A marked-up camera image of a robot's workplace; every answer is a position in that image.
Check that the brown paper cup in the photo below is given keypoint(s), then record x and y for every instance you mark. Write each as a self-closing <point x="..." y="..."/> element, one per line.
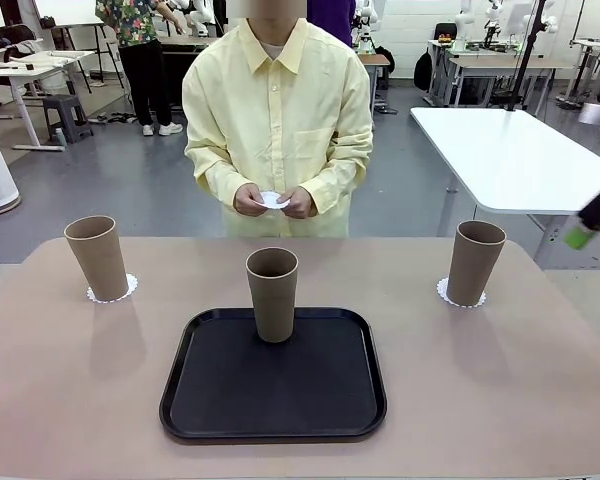
<point x="100" y="265"/>
<point x="472" y="270"/>
<point x="272" y="310"/>

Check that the white paper doily coaster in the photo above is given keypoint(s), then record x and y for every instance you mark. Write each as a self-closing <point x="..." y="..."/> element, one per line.
<point x="132" y="287"/>
<point x="442" y="292"/>
<point x="272" y="200"/>

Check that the person's left forearm yellow sleeve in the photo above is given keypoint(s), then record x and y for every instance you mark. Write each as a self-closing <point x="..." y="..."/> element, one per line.
<point x="337" y="175"/>

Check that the person's right forearm yellow sleeve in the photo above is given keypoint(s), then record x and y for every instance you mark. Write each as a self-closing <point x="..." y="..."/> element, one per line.
<point x="217" y="172"/>

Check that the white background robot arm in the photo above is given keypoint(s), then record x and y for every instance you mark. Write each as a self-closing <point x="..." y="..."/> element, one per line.
<point x="462" y="30"/>

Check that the person's left hand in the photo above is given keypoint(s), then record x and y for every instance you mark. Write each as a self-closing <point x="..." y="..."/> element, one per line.
<point x="300" y="204"/>

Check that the person's right hand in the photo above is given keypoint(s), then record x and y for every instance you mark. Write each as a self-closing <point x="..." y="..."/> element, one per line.
<point x="247" y="202"/>

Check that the grey background desk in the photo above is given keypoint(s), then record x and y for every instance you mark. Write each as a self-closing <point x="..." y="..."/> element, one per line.
<point x="505" y="65"/>

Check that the black backpack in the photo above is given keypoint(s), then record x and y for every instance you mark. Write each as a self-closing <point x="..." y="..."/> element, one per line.
<point x="423" y="70"/>

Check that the small wooden table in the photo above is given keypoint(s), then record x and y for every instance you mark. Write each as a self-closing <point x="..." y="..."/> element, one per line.
<point x="377" y="60"/>

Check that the person in yellow shirt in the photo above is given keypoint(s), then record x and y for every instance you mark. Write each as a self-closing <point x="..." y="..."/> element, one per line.
<point x="275" y="125"/>

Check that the person in purple top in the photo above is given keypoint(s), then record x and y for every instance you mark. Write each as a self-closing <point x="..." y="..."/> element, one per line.
<point x="332" y="20"/>

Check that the black plastic tray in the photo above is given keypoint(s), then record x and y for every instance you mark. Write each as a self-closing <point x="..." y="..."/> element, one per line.
<point x="275" y="395"/>

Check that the person in floral shirt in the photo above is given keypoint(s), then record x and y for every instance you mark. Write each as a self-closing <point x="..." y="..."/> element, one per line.
<point x="130" y="25"/>

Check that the green bottle on floor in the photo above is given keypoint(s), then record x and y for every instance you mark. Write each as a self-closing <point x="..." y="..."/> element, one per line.
<point x="60" y="138"/>

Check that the grey plastic stool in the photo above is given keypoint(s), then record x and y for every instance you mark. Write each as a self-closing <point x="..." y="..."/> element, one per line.
<point x="62" y="102"/>

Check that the whiteboard on easel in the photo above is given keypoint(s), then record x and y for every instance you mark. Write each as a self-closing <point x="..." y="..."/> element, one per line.
<point x="70" y="10"/>

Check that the white desk with clutter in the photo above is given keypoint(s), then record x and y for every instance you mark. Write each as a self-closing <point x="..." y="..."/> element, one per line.
<point x="30" y="75"/>

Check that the black bag on desk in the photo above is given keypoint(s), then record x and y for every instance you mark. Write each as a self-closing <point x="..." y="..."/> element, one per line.
<point x="12" y="34"/>

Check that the white desk with black frame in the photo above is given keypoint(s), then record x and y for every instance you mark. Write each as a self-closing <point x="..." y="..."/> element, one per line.
<point x="592" y="45"/>

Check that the black camera stand pole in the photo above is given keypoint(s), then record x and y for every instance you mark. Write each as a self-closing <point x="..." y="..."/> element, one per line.
<point x="527" y="50"/>

